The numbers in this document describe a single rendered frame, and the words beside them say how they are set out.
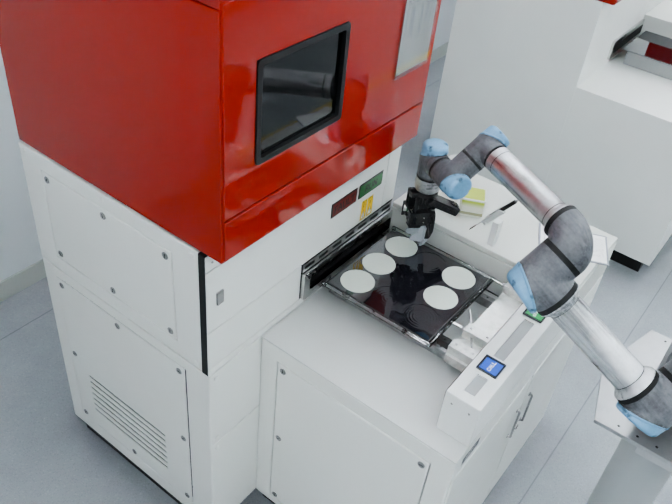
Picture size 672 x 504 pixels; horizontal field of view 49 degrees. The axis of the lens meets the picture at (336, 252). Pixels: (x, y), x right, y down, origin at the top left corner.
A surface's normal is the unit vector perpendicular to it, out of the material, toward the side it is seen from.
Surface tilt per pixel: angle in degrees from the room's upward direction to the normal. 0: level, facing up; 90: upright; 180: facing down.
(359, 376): 0
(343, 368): 0
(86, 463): 0
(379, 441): 90
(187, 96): 90
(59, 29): 90
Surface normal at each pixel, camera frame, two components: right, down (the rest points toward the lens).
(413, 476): -0.61, 0.46
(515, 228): 0.09, -0.77
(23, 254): 0.79, 0.44
